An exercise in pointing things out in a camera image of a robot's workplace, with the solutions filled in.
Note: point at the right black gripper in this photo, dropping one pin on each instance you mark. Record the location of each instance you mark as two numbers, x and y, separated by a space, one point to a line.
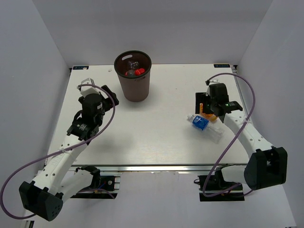
200 97

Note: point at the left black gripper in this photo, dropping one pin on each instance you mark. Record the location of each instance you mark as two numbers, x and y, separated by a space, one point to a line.
108 102

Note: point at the orange juice bottle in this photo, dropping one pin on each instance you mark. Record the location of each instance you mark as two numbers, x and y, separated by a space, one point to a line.
211 117

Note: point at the small red-cap bottle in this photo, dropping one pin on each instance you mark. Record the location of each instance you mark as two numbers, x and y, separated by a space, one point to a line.
131 73

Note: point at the Pocari Sweat blue bottle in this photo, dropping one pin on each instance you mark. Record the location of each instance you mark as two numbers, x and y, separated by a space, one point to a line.
208 129

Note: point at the clear bottle blue label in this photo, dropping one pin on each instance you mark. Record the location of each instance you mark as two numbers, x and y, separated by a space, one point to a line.
133 65

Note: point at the clear bottle red label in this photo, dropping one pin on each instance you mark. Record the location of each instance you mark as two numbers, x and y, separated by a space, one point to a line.
139 71

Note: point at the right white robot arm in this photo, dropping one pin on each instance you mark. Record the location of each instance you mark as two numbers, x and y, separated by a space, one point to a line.
267 165

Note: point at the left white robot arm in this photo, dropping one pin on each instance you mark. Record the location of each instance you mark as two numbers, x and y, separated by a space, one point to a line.
46 193

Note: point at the brown plastic waste bin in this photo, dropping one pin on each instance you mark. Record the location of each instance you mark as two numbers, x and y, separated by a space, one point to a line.
135 89

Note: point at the right blue table sticker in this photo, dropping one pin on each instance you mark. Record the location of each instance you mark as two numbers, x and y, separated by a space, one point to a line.
221 65

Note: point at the blue table sticker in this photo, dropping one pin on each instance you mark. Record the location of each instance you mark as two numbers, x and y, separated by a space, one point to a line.
80 67
221 65

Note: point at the left blue table sticker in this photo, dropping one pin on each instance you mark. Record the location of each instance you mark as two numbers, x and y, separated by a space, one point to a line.
80 67

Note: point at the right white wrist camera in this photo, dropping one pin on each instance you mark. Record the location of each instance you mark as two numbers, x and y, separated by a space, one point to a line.
211 82

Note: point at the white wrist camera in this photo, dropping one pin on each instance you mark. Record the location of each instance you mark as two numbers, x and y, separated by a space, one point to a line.
86 87
211 82

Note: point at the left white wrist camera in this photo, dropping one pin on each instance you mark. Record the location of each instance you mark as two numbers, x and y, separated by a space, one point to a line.
86 87

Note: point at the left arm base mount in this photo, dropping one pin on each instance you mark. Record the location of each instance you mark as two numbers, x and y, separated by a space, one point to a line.
103 185

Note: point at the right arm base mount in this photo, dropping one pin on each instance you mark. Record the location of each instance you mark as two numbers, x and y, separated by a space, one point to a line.
215 184

